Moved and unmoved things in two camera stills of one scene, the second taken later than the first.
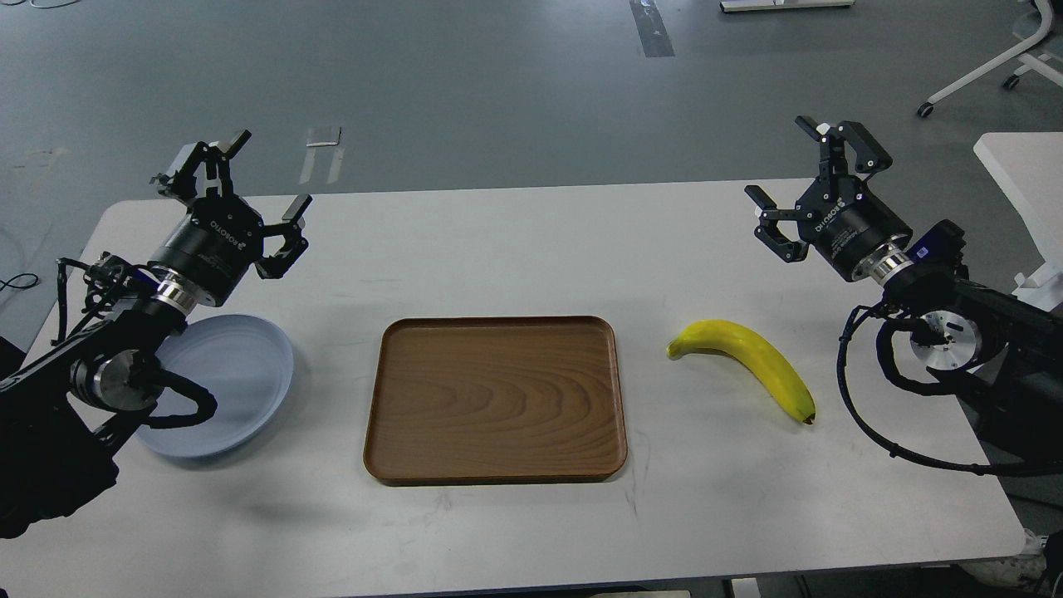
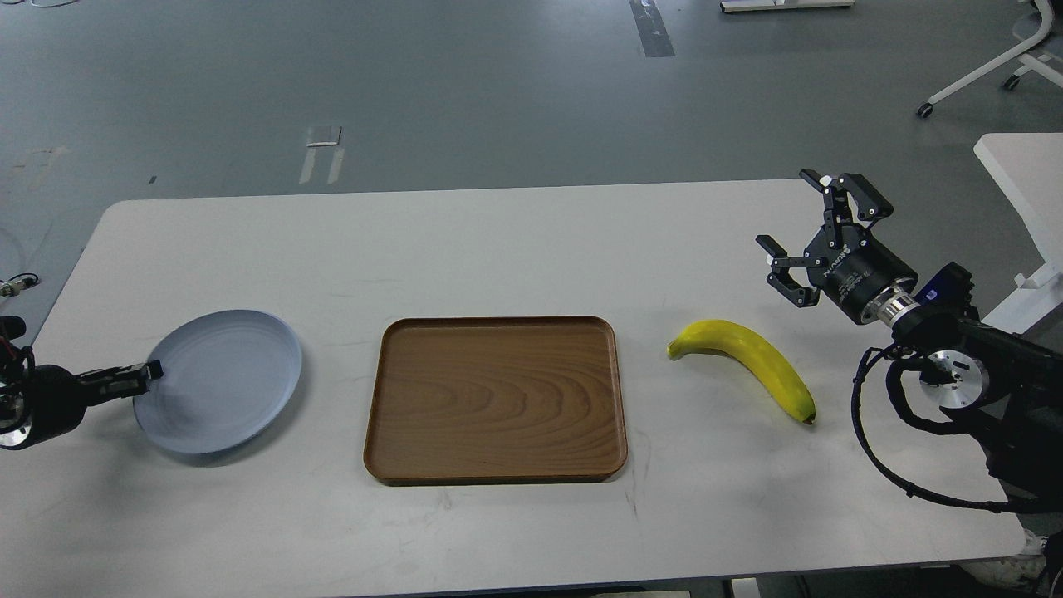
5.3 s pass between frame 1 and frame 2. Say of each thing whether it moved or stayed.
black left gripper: moved
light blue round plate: stayed
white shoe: stayed
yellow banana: stayed
